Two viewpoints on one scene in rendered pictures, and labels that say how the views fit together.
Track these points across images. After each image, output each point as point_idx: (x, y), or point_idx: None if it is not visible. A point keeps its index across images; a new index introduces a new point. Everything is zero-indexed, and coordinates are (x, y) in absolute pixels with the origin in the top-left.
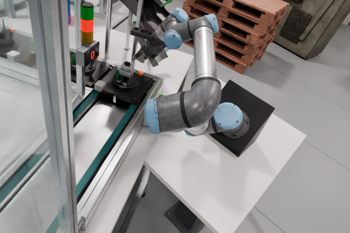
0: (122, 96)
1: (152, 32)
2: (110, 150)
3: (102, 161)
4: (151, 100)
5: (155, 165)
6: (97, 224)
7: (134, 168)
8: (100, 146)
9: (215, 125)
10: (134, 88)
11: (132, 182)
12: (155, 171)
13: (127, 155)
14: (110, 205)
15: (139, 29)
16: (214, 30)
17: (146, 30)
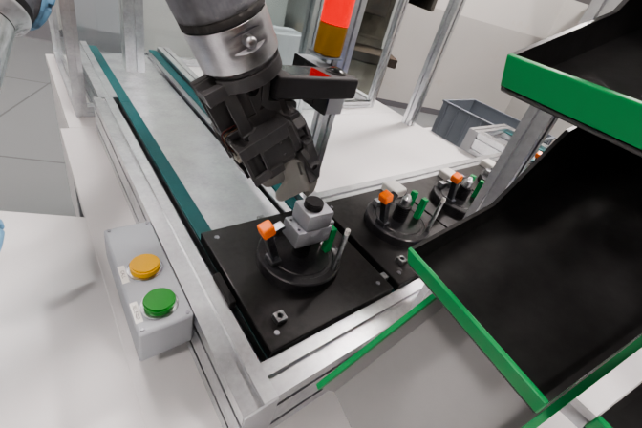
0: (246, 223)
1: (291, 74)
2: (152, 167)
3: (142, 146)
4: None
5: (49, 222)
6: (87, 138)
7: (94, 197)
8: (173, 166)
9: None
10: (256, 256)
11: (79, 181)
12: (41, 214)
13: (128, 206)
14: (88, 153)
15: (331, 74)
16: None
17: (316, 75)
